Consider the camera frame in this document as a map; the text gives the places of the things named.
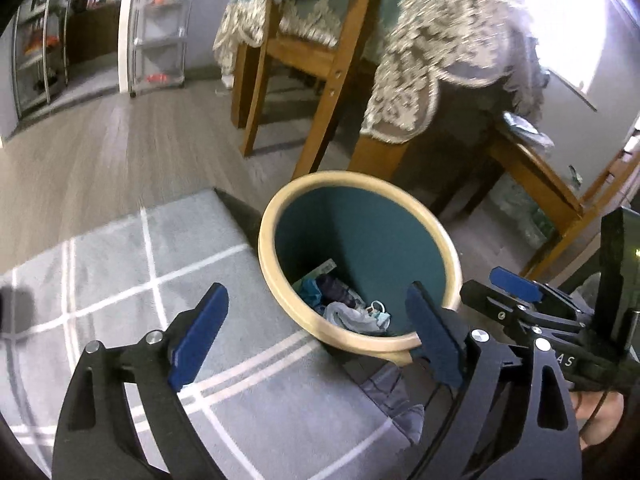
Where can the clear plastic bag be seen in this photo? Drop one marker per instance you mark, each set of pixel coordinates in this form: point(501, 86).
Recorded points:
point(350, 317)

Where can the table with lace cloth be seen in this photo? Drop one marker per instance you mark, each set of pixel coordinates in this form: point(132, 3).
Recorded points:
point(440, 35)

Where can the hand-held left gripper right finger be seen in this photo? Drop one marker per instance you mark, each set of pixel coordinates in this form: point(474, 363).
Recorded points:
point(432, 340)

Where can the green bin with beige rim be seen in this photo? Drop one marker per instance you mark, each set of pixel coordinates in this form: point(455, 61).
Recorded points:
point(360, 230)

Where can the grey plaid blanket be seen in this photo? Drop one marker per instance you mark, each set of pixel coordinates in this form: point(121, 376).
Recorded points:
point(125, 270)

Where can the person's right hand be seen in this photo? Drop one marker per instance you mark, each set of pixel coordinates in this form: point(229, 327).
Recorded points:
point(600, 420)

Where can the white power strip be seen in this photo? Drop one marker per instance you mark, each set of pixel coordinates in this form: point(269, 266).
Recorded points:
point(227, 81)

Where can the metal shelf rack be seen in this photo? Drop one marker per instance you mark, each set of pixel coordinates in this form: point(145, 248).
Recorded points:
point(40, 40)

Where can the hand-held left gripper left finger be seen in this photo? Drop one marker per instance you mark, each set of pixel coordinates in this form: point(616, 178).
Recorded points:
point(197, 340)

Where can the white trolley cart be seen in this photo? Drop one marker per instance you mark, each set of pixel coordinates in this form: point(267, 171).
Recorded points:
point(160, 25)

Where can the white green medicine box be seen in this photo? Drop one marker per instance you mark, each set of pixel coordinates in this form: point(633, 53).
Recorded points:
point(320, 270)

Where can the kitchen counter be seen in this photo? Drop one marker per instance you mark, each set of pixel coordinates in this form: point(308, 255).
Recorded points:
point(95, 35)

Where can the blue face mask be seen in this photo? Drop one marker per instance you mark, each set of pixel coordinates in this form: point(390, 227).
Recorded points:
point(381, 316)

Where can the wooden chair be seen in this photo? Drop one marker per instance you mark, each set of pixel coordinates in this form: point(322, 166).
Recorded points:
point(330, 70)

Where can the purple small bottle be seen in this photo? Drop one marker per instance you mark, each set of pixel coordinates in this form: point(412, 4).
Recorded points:
point(340, 290)

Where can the plastic wrapped package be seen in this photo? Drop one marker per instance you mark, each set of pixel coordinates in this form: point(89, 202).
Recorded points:
point(527, 127)

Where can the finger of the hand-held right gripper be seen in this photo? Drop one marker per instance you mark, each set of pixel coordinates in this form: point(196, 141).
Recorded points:
point(500, 310)
point(515, 282)

